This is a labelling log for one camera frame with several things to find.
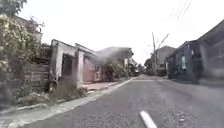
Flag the green bushes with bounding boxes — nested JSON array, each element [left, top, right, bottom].
[[101, 61, 132, 82]]

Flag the building with dark roof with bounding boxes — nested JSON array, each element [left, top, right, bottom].
[[95, 46, 139, 80]]

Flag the leaning utility pole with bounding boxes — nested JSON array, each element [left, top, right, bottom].
[[151, 31, 170, 76]]

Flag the grey concrete gate building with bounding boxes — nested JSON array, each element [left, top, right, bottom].
[[49, 38, 102, 85]]

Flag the grey asphalt road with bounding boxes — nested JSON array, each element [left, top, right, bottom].
[[19, 75, 224, 128]]

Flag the grey gabled building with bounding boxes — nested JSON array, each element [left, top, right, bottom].
[[143, 45, 177, 77]]

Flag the low weeds patch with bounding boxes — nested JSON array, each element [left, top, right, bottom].
[[16, 78, 89, 106]]

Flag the robot's own part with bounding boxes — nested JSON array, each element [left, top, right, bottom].
[[139, 110, 158, 128]]

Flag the pale concrete verge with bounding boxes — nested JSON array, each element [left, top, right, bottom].
[[0, 77, 136, 128]]

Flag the dark long building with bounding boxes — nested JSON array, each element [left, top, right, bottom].
[[165, 18, 224, 87]]

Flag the leafy overgrown bushes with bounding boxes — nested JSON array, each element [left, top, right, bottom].
[[0, 0, 47, 108]]

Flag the overhead wires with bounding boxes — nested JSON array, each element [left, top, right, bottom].
[[169, 0, 193, 21]]

